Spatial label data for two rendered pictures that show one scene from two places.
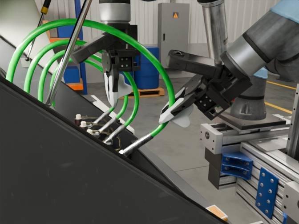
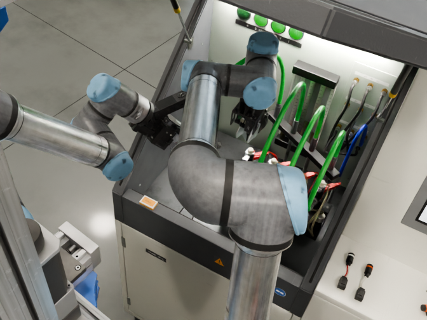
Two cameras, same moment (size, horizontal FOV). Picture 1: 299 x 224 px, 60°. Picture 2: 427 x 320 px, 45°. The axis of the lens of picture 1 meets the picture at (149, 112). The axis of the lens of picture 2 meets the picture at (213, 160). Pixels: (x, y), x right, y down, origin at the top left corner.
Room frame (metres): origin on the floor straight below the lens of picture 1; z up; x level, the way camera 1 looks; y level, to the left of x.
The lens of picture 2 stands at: (1.41, -0.66, 2.29)
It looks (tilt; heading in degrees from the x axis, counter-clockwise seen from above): 49 degrees down; 140
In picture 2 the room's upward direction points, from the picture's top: 7 degrees clockwise
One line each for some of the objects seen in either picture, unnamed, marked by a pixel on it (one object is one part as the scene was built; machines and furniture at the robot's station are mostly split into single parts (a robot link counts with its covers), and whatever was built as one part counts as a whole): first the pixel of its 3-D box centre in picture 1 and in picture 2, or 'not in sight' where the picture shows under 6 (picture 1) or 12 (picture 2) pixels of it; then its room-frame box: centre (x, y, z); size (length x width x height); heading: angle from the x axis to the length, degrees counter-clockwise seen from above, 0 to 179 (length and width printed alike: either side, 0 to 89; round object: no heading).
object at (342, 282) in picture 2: not in sight; (346, 270); (1.08, 0.18, 0.99); 0.12 x 0.02 x 0.02; 121
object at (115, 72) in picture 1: (113, 74); not in sight; (0.64, 0.09, 1.30); 0.05 x 0.02 x 0.09; 26
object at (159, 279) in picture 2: not in sight; (196, 310); (0.75, -0.09, 0.44); 0.65 x 0.02 x 0.68; 26
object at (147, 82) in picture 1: (133, 70); not in sight; (5.75, 0.36, 0.51); 1.20 x 0.85 x 1.02; 106
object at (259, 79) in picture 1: (250, 77); not in sight; (1.10, -0.43, 1.20); 0.13 x 0.12 x 0.14; 51
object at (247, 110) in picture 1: (248, 104); not in sight; (1.10, -0.44, 1.09); 0.15 x 0.15 x 0.10
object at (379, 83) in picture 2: not in sight; (358, 110); (0.74, 0.48, 1.20); 0.13 x 0.03 x 0.31; 26
